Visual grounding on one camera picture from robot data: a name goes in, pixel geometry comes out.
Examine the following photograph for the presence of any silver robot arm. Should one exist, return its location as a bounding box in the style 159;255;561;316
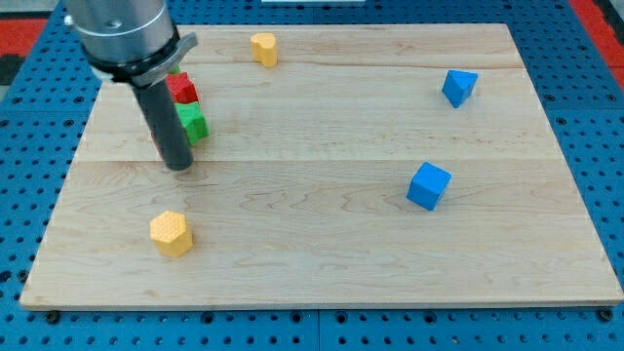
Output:
64;0;198;89

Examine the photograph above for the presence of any blue triangle block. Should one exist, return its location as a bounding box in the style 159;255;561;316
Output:
442;70;479;108

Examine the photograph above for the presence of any light wooden board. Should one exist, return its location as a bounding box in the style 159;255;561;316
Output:
19;23;623;311

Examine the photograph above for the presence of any blue cube block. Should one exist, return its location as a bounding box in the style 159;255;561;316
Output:
407;162;452;211

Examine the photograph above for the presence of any green star block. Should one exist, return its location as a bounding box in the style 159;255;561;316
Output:
175;101;210;146

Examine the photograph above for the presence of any yellow heart block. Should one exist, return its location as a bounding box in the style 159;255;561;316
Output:
250;32;278;67

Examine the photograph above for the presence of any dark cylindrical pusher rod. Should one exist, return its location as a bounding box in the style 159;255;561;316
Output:
133;81;194;171

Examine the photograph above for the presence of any yellow hexagon block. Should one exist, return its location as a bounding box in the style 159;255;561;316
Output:
149;211;194;257

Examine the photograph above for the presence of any red star block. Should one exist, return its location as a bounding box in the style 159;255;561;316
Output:
166;72;199;104

